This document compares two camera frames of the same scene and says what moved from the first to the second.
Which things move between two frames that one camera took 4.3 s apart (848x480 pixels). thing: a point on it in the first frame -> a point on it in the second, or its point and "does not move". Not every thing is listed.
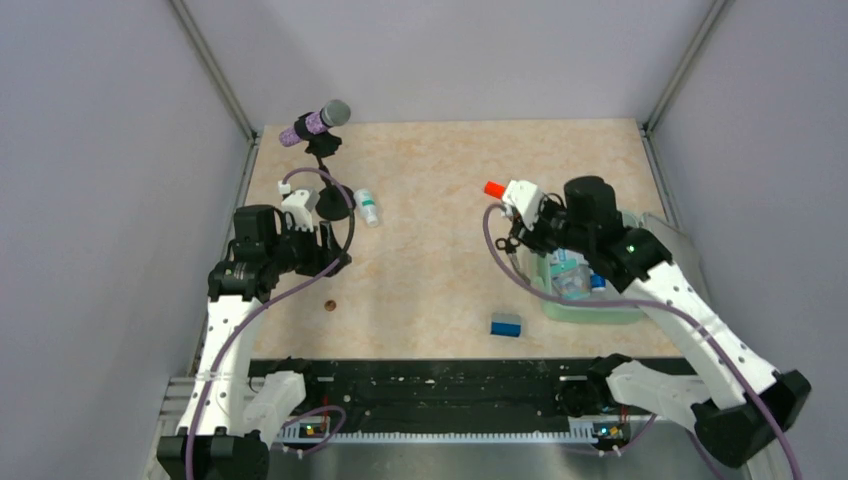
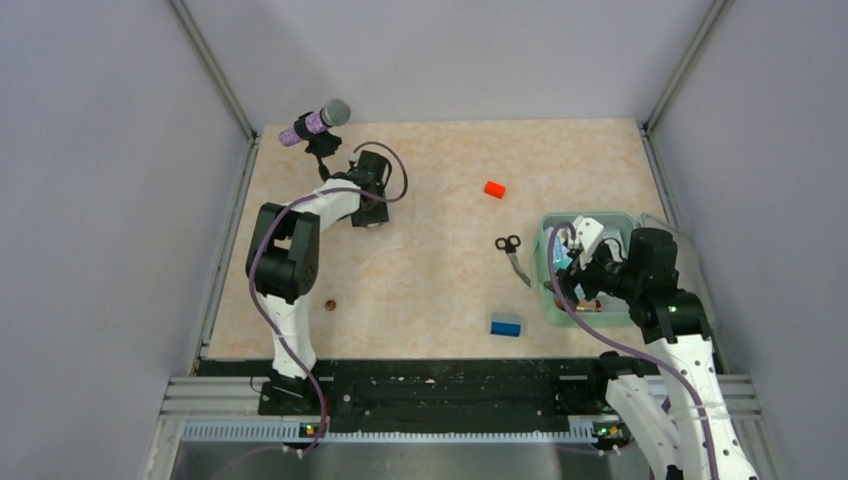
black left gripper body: [302, 251] -> [371, 214]
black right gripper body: [552, 228] -> [602, 272]
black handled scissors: [509, 245] does not move
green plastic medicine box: [616, 313] does not move
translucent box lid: [676, 243] does not move
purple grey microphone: [335, 112] does not move
